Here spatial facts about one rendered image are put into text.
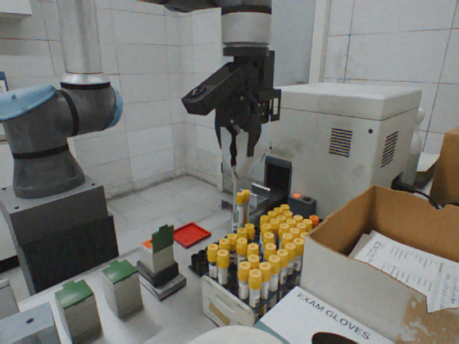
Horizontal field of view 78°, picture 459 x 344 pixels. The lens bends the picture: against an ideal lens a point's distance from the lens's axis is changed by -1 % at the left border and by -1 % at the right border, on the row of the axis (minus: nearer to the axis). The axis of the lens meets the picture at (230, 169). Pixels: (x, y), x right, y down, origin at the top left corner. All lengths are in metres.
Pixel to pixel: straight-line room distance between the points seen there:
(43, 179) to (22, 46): 1.99
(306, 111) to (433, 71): 1.32
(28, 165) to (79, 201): 0.13
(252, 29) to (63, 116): 0.48
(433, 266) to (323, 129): 0.32
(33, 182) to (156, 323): 0.43
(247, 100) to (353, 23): 1.69
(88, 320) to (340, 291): 0.34
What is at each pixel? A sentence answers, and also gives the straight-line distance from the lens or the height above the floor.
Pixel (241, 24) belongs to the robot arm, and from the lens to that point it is 0.45.
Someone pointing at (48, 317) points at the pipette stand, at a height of 0.97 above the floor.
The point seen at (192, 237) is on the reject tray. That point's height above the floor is 0.88.
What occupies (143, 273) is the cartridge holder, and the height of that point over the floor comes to 0.90.
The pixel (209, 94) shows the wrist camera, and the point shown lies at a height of 1.19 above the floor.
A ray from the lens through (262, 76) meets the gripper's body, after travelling 0.49.
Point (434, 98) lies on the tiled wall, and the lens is 1.94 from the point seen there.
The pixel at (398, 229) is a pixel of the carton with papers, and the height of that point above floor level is 0.95.
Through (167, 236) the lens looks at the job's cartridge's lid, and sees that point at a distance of 0.48.
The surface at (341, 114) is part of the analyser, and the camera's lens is 0.65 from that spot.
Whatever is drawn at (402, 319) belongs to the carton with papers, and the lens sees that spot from 0.39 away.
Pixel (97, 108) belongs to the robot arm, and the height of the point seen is 1.13.
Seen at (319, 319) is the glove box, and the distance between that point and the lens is 0.40.
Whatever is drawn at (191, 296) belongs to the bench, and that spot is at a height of 0.88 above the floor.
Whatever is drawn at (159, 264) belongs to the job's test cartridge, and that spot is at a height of 0.92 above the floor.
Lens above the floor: 1.23
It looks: 20 degrees down
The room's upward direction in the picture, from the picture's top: straight up
